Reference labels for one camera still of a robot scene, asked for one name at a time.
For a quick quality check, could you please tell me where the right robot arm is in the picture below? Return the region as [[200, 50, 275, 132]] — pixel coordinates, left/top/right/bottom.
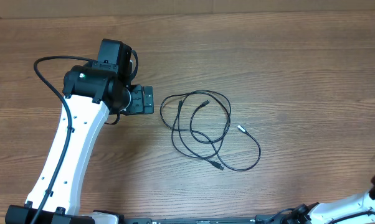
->
[[282, 176, 375, 224]]

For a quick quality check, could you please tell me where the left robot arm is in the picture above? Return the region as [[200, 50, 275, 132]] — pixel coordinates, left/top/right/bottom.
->
[[5, 39, 154, 224]]

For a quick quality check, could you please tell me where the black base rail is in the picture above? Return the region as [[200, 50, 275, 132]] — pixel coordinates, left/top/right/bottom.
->
[[84, 210, 286, 224]]

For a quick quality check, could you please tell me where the black cable bundle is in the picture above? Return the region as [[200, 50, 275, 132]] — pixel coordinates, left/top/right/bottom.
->
[[159, 89, 262, 172]]

